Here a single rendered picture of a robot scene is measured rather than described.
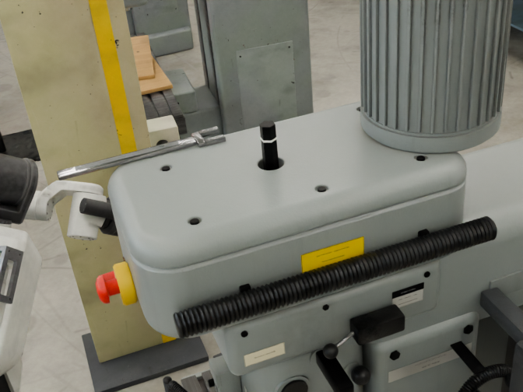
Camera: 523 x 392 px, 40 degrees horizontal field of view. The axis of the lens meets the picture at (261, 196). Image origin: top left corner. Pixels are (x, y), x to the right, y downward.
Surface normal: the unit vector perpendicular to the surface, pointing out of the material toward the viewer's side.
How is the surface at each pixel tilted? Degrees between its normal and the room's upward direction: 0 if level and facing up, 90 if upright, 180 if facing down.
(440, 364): 90
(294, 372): 90
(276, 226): 63
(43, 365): 0
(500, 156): 0
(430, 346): 90
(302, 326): 90
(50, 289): 0
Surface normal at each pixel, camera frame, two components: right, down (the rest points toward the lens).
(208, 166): -0.08, -0.84
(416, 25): -0.37, 0.53
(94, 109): 0.35, 0.48
